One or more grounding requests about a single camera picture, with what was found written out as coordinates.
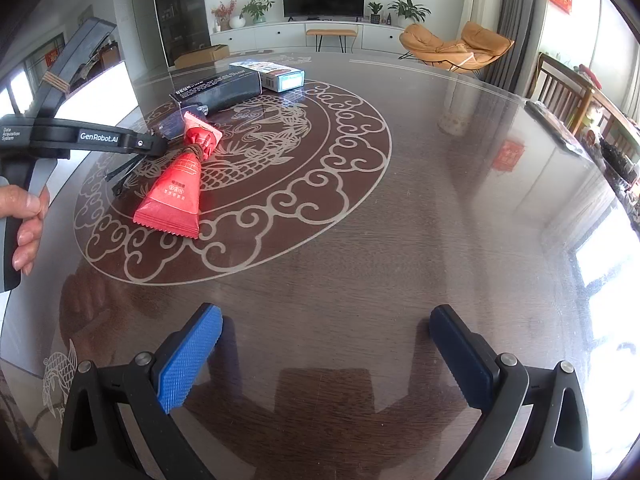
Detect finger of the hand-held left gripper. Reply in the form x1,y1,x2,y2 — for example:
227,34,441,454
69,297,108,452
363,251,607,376
117,131,169,158

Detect grey curtain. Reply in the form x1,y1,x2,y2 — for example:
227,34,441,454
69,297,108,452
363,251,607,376
480,0,551,97

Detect large leafy potted plant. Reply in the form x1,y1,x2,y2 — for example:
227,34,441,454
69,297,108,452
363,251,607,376
387,0,431,25

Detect person's left hand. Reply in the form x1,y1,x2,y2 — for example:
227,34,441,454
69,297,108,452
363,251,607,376
0,183,51,276

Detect red snack packet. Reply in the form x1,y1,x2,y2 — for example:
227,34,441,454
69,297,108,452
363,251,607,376
133,111,224,240

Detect red flowers in vase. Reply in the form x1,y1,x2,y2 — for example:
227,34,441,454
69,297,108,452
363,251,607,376
211,1,237,31

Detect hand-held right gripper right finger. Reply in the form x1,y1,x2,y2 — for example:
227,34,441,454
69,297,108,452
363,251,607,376
430,304,593,480

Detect cluttered wooden side table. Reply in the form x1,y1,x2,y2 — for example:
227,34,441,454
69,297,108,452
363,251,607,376
580,64,640,211

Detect dark glass display cabinet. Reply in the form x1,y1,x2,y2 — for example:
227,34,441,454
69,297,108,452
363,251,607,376
150,0,211,68

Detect dark wooden desktop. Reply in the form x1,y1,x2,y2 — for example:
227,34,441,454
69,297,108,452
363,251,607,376
0,50,640,480

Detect small wooden cabinet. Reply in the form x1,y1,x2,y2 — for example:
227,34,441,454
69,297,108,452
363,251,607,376
97,42,121,74

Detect black rectangular box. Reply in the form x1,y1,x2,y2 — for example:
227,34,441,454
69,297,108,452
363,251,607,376
169,70,262,110

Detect brown cardboard box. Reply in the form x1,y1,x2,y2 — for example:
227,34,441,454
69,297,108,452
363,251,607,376
174,44,231,70

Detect wooden bench with metal legs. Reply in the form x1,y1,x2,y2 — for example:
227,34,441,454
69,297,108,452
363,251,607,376
306,29,358,54

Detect light blue box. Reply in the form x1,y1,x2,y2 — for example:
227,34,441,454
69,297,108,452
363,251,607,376
229,59,306,93

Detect green potted plant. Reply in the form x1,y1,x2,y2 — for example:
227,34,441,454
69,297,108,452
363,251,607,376
241,0,275,25

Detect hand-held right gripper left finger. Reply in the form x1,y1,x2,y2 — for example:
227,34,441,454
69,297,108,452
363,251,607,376
59,302,223,480

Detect wooden dining chair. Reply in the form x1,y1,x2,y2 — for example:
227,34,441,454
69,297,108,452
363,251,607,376
535,54,596,127

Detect white television cabinet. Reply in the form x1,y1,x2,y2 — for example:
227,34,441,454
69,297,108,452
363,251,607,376
210,19,417,54

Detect standing air conditioner with cover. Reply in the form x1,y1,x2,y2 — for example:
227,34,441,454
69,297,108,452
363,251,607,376
467,0,506,41

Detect orange lounge chair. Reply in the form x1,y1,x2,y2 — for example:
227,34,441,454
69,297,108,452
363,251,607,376
399,21,515,80

